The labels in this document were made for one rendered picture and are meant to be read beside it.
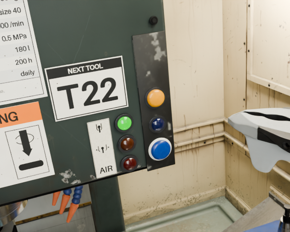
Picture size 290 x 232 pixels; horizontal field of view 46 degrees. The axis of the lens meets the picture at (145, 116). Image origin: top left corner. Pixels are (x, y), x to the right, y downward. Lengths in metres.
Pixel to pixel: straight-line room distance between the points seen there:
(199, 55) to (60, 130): 1.27
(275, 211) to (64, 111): 1.27
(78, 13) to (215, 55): 1.32
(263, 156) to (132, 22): 0.22
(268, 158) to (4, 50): 0.32
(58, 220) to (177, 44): 0.90
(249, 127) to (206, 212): 1.63
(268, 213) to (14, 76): 1.33
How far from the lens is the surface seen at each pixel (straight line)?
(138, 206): 1.86
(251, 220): 1.61
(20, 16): 0.43
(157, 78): 0.47
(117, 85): 0.46
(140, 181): 1.79
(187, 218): 1.95
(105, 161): 0.49
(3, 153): 0.47
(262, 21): 1.45
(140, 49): 0.46
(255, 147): 0.39
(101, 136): 0.48
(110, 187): 1.32
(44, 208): 1.28
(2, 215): 0.68
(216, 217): 1.96
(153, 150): 0.50
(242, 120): 0.39
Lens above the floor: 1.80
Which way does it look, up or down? 22 degrees down
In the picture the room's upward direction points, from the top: 6 degrees counter-clockwise
